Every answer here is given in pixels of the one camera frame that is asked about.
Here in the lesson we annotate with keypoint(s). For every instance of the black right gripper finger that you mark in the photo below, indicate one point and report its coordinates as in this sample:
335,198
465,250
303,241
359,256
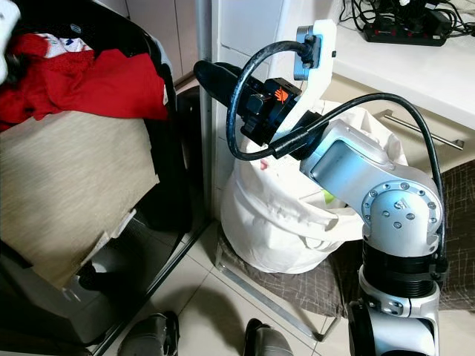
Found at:
230,74
230,95

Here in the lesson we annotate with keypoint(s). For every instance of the red garment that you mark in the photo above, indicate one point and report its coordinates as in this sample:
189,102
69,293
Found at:
104,85

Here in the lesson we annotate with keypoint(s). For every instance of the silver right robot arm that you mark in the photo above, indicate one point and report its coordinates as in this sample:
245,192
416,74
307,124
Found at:
356,170

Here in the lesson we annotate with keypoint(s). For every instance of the white cabinet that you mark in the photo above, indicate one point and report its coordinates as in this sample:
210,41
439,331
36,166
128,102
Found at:
245,30

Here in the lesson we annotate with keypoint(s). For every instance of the light green garment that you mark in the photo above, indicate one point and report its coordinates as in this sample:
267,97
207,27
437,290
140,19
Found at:
329,196

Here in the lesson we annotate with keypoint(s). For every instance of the white fabric laundry bag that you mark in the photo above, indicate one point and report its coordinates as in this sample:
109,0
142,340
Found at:
274,215

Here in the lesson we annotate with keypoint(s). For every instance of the black power strip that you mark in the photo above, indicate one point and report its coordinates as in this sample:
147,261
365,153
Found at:
408,30

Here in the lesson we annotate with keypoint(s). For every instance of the white printed garment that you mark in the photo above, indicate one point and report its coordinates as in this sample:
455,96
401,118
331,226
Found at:
67,46

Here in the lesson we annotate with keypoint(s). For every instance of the brown checked cushion chair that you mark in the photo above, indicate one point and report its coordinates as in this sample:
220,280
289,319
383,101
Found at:
326,289

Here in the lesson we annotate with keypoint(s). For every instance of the grey robot right foot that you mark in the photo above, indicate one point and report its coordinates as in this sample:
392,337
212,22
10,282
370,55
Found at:
269,341

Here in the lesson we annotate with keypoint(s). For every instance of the grey robot foot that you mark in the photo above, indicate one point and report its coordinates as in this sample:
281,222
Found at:
269,341
150,337

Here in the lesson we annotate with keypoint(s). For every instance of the grey robot left foot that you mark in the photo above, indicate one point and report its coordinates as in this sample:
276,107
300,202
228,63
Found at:
150,337

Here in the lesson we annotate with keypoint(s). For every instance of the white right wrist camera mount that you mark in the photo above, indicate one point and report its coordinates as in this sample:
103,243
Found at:
315,81

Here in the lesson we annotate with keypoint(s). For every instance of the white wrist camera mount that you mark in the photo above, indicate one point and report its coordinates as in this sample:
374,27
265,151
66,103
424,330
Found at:
7,26
315,81

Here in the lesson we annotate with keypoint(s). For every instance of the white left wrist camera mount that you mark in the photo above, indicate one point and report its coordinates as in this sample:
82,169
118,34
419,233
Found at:
7,26

